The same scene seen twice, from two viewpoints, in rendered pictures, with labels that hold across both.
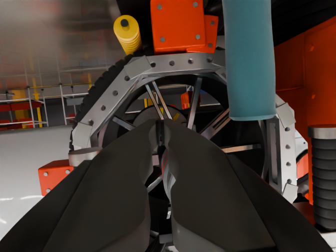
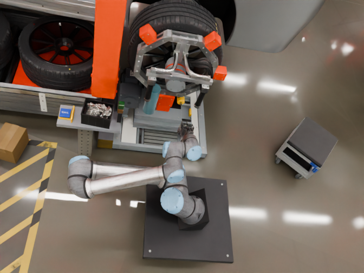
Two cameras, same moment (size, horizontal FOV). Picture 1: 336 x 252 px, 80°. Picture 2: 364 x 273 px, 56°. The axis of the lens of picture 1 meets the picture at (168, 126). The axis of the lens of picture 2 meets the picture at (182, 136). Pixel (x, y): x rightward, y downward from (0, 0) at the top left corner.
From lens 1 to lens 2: 2.19 m
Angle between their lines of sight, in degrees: 62
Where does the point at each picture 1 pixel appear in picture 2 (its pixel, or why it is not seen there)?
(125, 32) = (181, 101)
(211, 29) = not seen: hidden behind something
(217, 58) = not seen: hidden behind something
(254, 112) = (156, 93)
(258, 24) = (150, 106)
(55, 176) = (220, 77)
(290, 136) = (136, 69)
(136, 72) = (182, 94)
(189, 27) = (162, 100)
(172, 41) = (169, 98)
